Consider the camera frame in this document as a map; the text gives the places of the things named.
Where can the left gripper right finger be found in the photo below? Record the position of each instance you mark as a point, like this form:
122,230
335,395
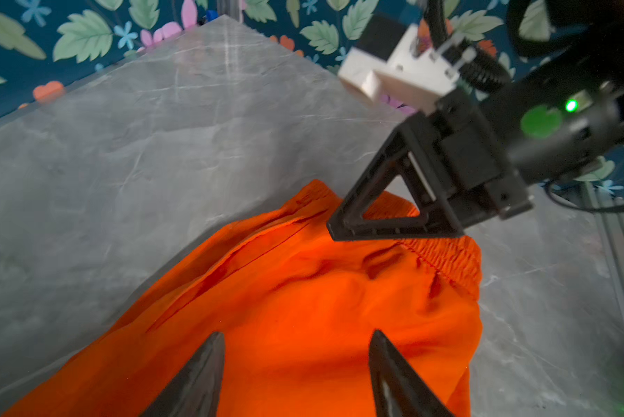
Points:
397,388

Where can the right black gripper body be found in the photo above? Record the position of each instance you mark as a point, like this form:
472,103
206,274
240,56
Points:
470,177

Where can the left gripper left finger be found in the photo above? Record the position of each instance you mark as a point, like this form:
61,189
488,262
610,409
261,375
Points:
195,390

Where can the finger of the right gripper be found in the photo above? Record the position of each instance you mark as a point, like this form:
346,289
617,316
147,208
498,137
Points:
399,195

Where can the orange shorts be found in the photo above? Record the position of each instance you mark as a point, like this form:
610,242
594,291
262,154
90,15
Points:
297,311

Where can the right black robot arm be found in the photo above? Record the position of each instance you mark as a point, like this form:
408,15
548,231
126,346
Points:
557,122

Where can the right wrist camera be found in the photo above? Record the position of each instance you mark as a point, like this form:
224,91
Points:
387,63

